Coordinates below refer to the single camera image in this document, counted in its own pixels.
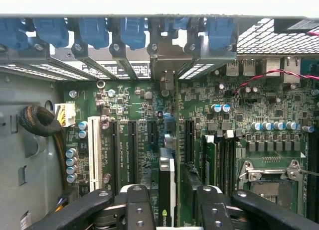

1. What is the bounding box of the black RAM slot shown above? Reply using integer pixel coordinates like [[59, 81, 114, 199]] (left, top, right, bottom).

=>
[[217, 137, 226, 191], [225, 129, 237, 193]]

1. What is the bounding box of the green RAM stick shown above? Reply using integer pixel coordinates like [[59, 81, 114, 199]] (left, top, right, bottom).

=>
[[202, 134, 218, 191]]

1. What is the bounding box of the CPU socket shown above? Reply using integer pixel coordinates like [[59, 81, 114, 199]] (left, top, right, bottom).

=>
[[238, 159, 310, 217]]

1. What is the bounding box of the long PCIe expansion slot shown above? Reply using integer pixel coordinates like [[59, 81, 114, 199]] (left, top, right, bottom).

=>
[[128, 119, 138, 185], [185, 119, 195, 164], [110, 120, 118, 191]]

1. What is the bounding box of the white PCI expansion slot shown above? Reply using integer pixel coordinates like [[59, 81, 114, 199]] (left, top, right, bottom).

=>
[[87, 115, 103, 192]]

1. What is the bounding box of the short PCIe expansion slot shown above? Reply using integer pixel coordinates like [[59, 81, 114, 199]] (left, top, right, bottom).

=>
[[147, 120, 158, 151]]

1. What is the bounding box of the metal locking lever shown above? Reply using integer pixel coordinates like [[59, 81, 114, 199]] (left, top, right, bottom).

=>
[[298, 169, 319, 178]]

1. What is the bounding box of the green motherboard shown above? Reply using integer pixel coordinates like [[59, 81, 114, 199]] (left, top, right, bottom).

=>
[[62, 63, 319, 218]]

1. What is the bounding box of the white power connector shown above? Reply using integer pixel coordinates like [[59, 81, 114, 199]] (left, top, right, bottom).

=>
[[54, 103, 76, 127]]

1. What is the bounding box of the grey power supply unit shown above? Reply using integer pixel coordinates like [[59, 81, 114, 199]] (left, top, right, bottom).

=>
[[0, 70, 64, 230]]

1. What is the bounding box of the perforated metal slot cover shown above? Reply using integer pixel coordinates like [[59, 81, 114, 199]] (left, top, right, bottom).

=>
[[0, 64, 67, 81], [177, 62, 216, 80]]

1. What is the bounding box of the metal USB port block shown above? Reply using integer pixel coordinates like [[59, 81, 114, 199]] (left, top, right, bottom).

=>
[[242, 58, 257, 76], [226, 58, 241, 76]]

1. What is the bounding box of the black open PC case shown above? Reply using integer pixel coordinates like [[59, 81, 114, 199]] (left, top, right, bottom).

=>
[[0, 13, 319, 230]]

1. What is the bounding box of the metal rear port block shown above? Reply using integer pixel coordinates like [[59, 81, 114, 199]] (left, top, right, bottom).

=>
[[265, 57, 282, 74], [283, 56, 302, 84]]

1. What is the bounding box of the blue card clip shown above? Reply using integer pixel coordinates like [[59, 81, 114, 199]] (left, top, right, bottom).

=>
[[205, 17, 237, 53], [78, 17, 110, 50], [32, 17, 69, 49], [0, 17, 28, 50], [119, 17, 148, 51]]

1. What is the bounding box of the yellow black wire bundle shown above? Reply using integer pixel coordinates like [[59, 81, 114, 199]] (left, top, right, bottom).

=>
[[52, 129, 68, 213]]

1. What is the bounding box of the black braided cable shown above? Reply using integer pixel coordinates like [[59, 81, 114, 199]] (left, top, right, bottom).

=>
[[18, 105, 63, 138]]

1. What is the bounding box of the red black twisted wire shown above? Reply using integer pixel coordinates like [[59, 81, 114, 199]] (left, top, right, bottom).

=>
[[231, 68, 319, 95]]

